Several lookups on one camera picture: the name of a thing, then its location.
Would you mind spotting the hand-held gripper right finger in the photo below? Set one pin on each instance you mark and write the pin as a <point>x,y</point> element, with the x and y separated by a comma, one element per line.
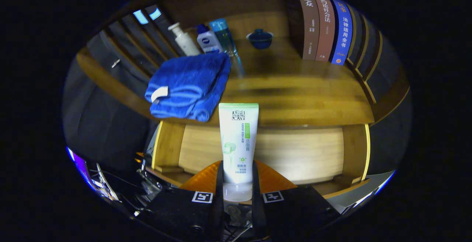
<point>256,188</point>

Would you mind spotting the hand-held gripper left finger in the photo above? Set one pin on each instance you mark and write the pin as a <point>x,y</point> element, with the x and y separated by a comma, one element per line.
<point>219,186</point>

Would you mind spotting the white green facial cleanser tube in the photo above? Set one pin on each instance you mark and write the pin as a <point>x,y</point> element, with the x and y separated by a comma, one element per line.
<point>238,142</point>

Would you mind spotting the wooden drawer with black knob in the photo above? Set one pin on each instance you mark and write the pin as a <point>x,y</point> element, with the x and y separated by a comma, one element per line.
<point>295,153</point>

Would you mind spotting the wooden countertop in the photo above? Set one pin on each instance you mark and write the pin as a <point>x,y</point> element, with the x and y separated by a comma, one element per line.
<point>295,98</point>

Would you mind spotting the wooden cabinet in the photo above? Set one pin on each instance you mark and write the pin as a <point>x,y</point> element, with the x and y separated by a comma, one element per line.
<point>236,17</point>

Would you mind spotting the folded blue towel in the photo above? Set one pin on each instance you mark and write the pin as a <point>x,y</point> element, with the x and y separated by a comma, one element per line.
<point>191,83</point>

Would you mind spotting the white bottle with blue cap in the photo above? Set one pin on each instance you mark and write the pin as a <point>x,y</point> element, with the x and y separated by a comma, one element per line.
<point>208,41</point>

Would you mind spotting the white pump bottle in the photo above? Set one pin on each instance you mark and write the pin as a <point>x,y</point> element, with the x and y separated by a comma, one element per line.
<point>186,42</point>

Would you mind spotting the dark teal lidded teacup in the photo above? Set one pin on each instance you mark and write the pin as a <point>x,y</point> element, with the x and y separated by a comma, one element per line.
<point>260,39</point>

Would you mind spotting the tall teal bottle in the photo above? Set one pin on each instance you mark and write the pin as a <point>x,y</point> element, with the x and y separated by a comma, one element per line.
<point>223,31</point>

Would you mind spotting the silver backdrop clip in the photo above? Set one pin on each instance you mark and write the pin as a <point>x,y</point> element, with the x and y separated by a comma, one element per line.
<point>115,63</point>

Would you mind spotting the dark brown book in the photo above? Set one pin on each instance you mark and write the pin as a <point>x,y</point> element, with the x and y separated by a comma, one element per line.
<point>309,24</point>

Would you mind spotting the reddish brown book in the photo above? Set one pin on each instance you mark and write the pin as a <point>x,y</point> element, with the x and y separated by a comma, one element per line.
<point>324,28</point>

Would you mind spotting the blue book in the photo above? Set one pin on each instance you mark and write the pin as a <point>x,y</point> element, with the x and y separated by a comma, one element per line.
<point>342,31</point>

